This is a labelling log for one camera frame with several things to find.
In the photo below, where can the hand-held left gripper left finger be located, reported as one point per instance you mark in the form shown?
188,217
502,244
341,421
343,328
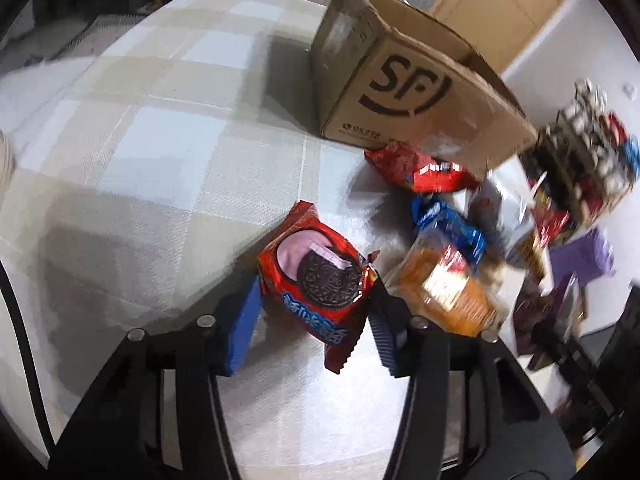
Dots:
242,332

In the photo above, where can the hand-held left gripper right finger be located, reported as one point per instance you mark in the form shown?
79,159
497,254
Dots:
386,342

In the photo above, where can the red cookie packet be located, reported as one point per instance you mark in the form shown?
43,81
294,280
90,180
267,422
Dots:
320,280

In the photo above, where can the blue cookie packet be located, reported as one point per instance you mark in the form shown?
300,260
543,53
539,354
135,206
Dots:
450,227

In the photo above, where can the cardboard box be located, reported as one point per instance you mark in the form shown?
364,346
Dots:
350,85

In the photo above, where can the orange cracker packet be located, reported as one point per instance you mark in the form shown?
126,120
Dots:
450,300

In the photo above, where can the dark purple snack packet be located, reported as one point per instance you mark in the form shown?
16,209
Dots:
545,310

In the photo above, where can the white snack packet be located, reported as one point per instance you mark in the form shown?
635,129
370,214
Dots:
505,220

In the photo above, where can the checked tablecloth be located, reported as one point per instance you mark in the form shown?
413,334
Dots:
150,160

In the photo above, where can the small red snack packet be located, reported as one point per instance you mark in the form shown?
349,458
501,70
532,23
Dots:
550,220

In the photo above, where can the snack rack shelf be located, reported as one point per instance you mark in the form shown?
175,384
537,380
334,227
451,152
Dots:
590,160

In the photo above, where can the striped rug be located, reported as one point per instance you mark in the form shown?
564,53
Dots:
100,30

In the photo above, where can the wooden door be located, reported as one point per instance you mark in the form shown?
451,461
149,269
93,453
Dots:
505,15

